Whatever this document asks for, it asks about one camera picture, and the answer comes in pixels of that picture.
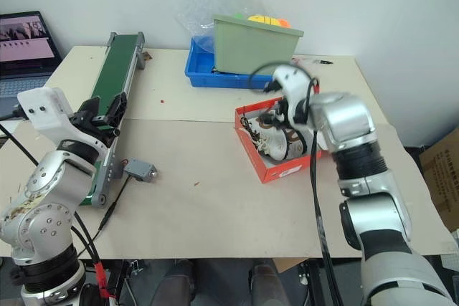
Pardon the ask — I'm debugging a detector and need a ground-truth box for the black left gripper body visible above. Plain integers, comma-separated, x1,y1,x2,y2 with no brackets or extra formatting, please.
70,107,121,143

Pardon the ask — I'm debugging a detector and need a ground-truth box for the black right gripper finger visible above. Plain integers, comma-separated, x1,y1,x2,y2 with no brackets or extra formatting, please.
258,111,286,131

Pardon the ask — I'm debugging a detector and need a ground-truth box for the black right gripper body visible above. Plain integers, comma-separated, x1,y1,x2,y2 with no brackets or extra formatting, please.
276,95,306,127

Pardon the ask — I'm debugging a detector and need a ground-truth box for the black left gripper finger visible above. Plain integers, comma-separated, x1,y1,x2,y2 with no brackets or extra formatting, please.
106,92,129,129
78,97,103,118

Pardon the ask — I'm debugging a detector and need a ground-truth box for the white brown lace-up shoe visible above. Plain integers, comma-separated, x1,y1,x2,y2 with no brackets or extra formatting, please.
241,106,288,135
250,127,313,161

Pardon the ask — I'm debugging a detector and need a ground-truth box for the green conveyor belt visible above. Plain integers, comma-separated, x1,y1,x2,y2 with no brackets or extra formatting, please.
77,31,153,209

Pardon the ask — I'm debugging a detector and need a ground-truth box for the red shoe box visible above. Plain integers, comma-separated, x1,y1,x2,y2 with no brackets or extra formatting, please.
235,95,323,183

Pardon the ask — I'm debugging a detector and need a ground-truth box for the grey motor control box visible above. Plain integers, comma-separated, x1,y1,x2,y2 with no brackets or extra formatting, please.
123,158,158,183

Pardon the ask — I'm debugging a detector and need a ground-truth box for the pale green plastic bin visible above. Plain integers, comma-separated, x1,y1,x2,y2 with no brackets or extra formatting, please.
213,14,305,77

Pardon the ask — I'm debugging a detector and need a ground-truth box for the beige cardboard table sheet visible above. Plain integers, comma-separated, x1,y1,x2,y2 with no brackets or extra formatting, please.
0,118,459,260
44,45,390,123

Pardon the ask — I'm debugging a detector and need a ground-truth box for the blue plastic tray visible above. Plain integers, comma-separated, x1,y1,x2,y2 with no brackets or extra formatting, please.
184,36,285,90

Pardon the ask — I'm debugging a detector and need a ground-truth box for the open laptop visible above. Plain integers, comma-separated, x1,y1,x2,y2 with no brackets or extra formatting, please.
0,10,64,120

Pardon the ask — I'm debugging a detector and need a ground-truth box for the yellow toy in bin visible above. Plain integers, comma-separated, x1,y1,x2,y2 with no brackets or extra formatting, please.
247,14,281,27

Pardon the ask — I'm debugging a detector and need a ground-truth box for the clear plastic bag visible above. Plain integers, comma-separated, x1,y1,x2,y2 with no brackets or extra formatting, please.
174,0,269,53

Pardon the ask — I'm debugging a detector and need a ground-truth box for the dark rounded shape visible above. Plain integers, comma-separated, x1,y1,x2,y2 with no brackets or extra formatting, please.
149,259,197,306
246,262,288,306

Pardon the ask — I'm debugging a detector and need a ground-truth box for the brown cardboard carton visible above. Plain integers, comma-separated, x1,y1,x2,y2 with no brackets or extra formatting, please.
418,128,459,234

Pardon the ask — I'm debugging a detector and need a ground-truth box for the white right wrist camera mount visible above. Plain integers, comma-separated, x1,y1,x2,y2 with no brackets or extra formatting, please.
271,64,319,132

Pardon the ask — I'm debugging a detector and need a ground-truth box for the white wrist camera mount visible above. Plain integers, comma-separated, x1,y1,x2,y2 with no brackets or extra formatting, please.
271,64,319,132
16,87,109,150

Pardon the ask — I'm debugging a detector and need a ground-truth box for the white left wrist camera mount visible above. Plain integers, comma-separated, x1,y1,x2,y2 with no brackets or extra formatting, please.
16,87,109,150

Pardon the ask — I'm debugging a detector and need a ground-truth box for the black cable with connector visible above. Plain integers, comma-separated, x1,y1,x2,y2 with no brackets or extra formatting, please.
97,159,131,232

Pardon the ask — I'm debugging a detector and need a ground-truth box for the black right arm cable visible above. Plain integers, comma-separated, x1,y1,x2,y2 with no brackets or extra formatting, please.
247,62,346,306

